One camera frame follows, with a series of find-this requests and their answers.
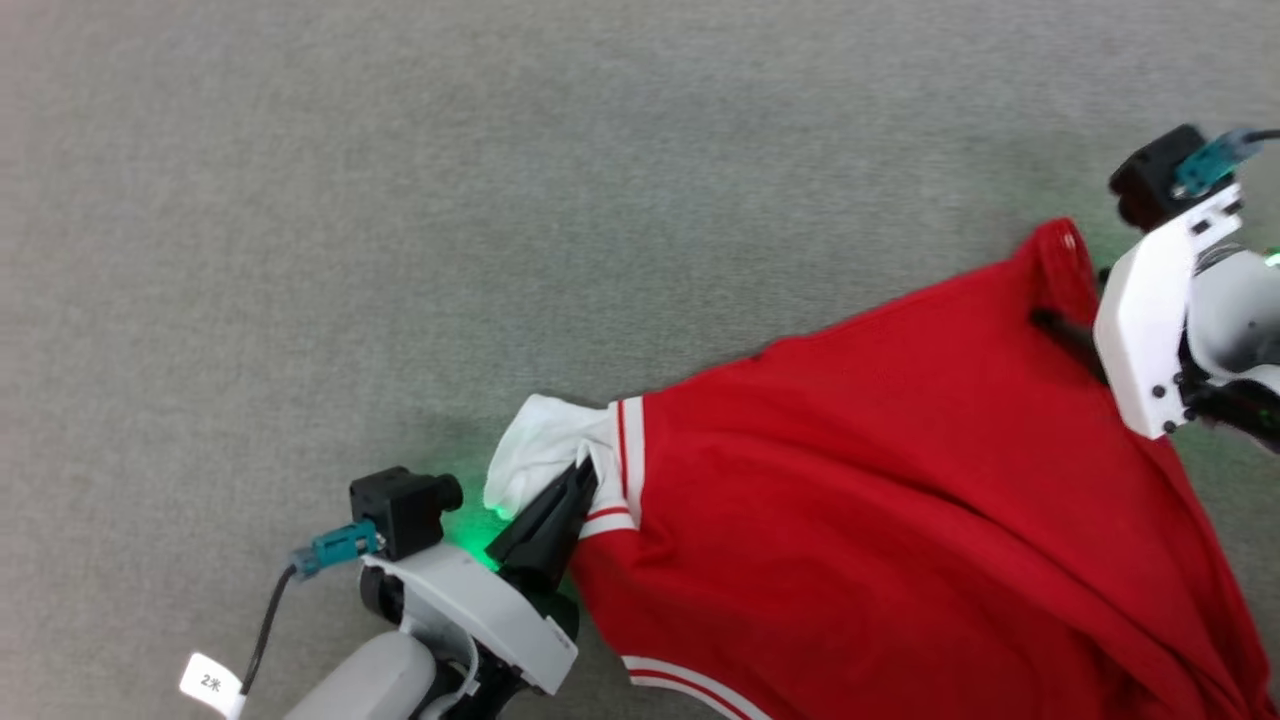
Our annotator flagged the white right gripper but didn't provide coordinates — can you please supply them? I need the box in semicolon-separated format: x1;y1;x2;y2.
1030;185;1246;441

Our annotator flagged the teal plug black cable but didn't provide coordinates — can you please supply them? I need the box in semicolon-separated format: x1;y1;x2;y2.
1172;127;1280;197
238;519;383;697

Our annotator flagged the right teal plug black cable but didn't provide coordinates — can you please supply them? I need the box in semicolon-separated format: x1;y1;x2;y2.
1172;127;1280;197

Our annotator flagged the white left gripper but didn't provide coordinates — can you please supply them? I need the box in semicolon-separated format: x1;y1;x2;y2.
360;455;602;698

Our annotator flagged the red and white garment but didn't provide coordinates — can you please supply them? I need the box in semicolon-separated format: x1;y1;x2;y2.
484;217;1280;720

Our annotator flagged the white printed cable tag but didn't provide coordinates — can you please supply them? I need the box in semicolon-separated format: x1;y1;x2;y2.
179;652;247;720

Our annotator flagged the left teal plug black cable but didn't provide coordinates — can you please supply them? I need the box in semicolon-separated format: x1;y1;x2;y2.
238;519;383;697

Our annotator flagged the grey fabric sofa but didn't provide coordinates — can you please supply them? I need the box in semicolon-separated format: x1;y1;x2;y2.
0;0;1280;720

